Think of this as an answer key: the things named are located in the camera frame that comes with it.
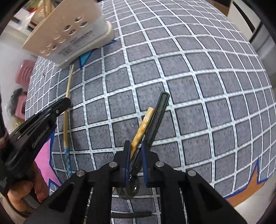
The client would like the beige plastic utensil holder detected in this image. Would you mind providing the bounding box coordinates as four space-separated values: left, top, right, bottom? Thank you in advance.
22 0 114 69

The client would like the black-handled spoon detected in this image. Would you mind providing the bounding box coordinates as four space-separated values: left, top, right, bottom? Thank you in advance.
116 91 170 199

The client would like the grey checkered tablecloth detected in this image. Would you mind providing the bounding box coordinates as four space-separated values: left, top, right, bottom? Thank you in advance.
24 0 272 224

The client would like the person's left hand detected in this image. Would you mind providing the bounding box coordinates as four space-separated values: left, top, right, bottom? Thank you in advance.
7 162 49 214

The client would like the pink plastic stool tall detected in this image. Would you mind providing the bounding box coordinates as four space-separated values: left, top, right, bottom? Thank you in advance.
15 60 35 89

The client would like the patterned orange chopstick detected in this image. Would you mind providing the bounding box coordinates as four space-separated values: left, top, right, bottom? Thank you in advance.
112 106 156 192

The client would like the cardboard box on floor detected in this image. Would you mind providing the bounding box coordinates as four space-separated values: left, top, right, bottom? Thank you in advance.
206 0 231 16

